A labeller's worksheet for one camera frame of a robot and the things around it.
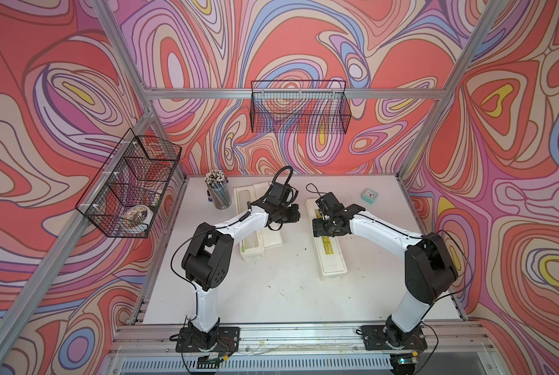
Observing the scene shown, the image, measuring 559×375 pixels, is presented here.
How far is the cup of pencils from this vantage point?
0.96m

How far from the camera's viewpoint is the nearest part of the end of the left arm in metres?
0.70

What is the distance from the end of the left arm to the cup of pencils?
0.29m
